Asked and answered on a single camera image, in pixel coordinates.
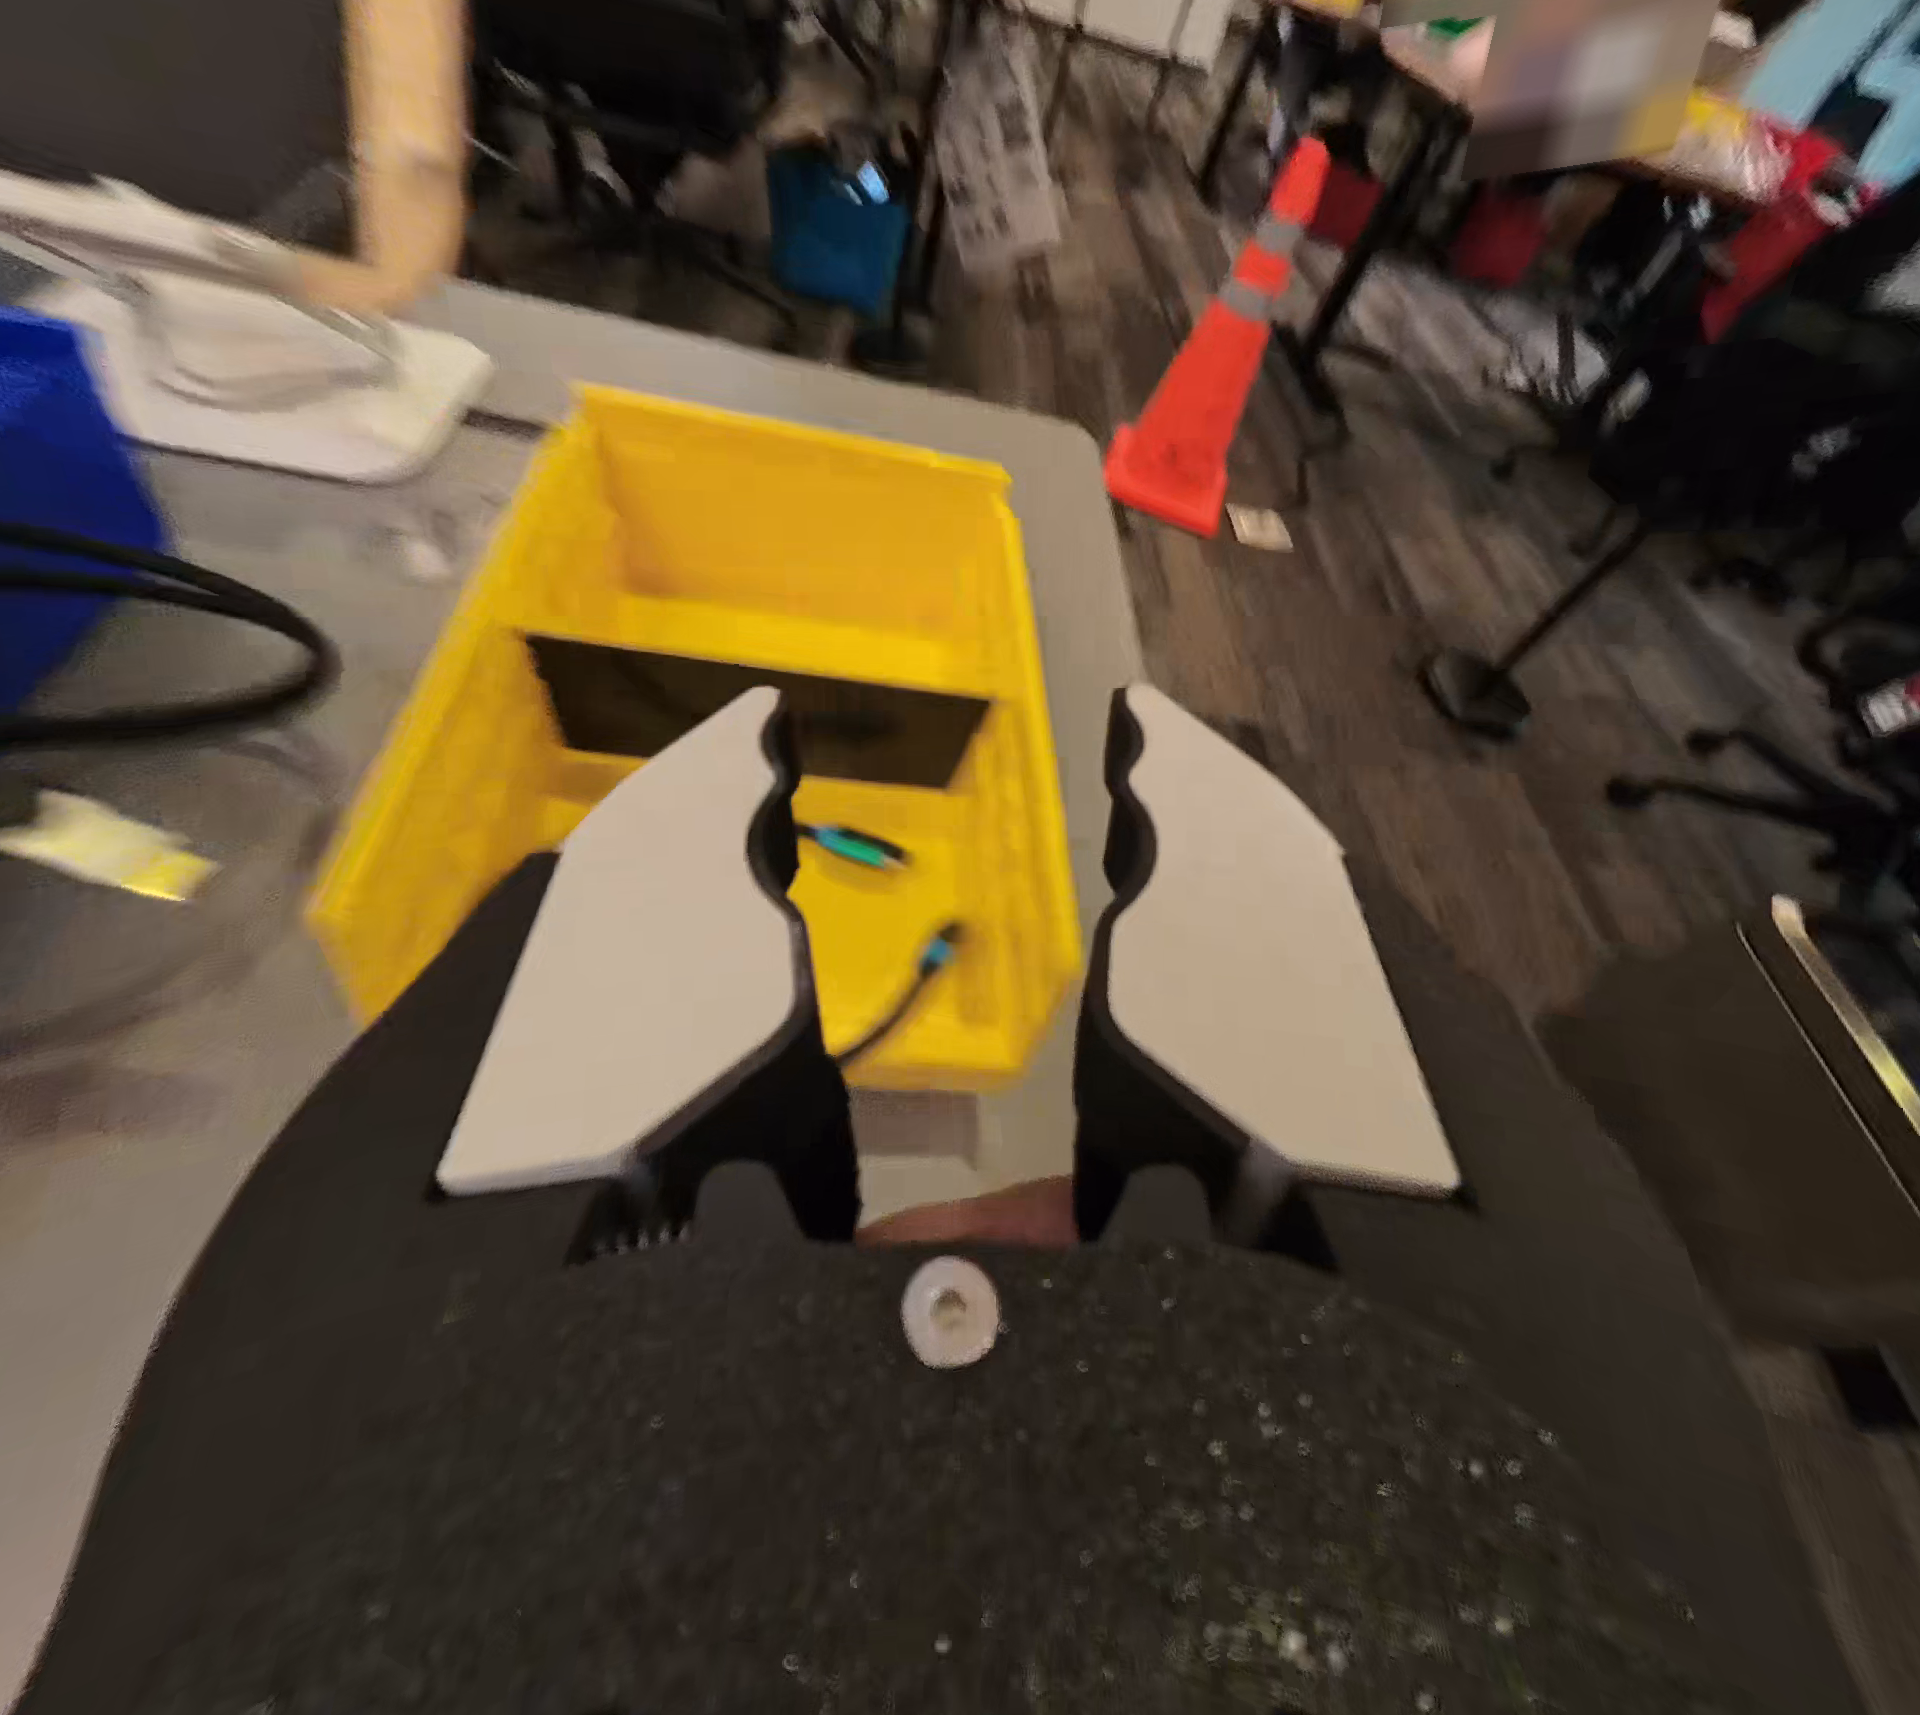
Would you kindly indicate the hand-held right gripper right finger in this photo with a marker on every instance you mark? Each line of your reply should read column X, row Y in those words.
column 1274, row 997

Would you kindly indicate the black pole stand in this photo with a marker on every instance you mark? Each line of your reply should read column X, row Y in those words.
column 1479, row 697

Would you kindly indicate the blue plastic bin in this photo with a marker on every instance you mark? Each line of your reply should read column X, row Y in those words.
column 60, row 471

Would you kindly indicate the grey desk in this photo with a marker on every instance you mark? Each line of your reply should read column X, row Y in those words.
column 225, row 1070

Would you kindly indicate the black divider panel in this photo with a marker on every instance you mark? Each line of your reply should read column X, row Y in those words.
column 631, row 697

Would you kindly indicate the red plastic bin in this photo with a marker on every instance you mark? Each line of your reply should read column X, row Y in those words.
column 1500, row 239
column 1771, row 245

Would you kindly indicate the pictogram sign sheet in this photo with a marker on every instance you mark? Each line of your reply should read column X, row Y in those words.
column 999, row 171

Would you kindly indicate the orange traffic cone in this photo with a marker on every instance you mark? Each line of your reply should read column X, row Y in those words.
column 1200, row 395

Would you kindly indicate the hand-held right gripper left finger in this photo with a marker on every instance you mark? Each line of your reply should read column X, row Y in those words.
column 631, row 997

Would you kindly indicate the yellow plastic bin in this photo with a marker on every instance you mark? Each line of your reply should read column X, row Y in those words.
column 451, row 817

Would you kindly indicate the wooden table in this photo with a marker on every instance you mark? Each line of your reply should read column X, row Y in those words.
column 1359, row 245

